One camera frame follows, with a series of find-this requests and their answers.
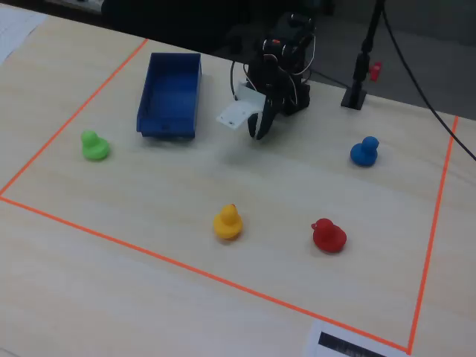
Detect blue plastic box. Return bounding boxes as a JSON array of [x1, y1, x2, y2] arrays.
[[135, 52, 203, 141]]

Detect white printed paper sheet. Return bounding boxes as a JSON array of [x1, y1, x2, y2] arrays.
[[0, 5, 49, 66]]

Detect black camera stand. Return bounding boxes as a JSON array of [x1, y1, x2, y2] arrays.
[[340, 0, 387, 110]]

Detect black cable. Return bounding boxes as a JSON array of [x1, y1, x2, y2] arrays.
[[381, 7, 476, 163]]

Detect red rubber duck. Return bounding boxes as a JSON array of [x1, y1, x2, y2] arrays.
[[310, 218, 348, 254]]

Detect blue rubber duck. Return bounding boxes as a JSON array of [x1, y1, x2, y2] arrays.
[[350, 135, 381, 167]]

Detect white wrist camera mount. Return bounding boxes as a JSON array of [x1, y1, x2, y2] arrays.
[[216, 82, 267, 130]]

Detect white robot wire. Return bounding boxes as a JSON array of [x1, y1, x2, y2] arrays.
[[292, 32, 318, 107]]

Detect green rubber duck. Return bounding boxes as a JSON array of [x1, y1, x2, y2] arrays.
[[80, 129, 111, 162]]

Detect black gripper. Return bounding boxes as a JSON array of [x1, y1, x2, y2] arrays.
[[246, 51, 295, 141]]

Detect yellow rubber duck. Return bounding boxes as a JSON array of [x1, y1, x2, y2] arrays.
[[213, 203, 244, 241]]

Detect orange tape strip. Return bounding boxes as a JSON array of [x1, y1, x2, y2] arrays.
[[0, 195, 412, 355], [407, 115, 460, 354], [0, 38, 149, 198]]

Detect white label with black bar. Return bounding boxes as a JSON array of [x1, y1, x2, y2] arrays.
[[304, 320, 410, 357]]

